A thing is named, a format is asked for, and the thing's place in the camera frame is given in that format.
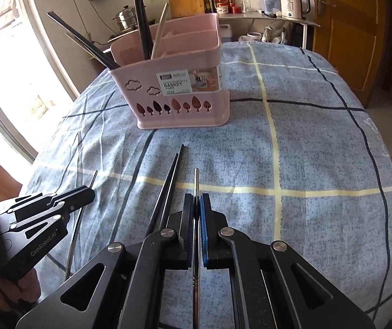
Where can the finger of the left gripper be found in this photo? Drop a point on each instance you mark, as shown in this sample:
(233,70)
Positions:
(38,205)

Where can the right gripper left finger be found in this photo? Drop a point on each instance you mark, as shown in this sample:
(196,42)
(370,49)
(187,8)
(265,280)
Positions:
(182,222)

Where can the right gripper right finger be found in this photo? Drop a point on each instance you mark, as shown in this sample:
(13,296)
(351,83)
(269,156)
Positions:
(222,246)

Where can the black chopstick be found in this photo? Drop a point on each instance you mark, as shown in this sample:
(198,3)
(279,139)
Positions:
(161,198)
(144,29)
(98,54)
(168,200)

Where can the silver metal chopstick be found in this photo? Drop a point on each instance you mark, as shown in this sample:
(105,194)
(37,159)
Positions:
(196,256)
(73,243)

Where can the wooden chopstick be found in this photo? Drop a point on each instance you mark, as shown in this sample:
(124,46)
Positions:
(159,31)

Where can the person's left hand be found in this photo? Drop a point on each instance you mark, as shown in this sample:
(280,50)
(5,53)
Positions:
(26,289)

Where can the blue plaid tablecloth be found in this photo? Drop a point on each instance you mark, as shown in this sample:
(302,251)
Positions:
(299,160)

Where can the pink plastic utensil basket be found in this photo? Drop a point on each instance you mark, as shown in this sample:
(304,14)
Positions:
(182,86)

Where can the steel steamer pot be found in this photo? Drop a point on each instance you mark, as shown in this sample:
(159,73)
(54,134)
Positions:
(126,19)

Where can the dark sauce bottle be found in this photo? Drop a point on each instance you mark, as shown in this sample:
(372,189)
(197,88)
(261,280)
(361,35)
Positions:
(211,0)

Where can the white electric kettle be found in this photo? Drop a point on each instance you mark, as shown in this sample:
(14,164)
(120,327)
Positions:
(295,9)

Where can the wooden door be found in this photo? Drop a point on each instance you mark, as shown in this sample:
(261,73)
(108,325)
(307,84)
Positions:
(351,36)

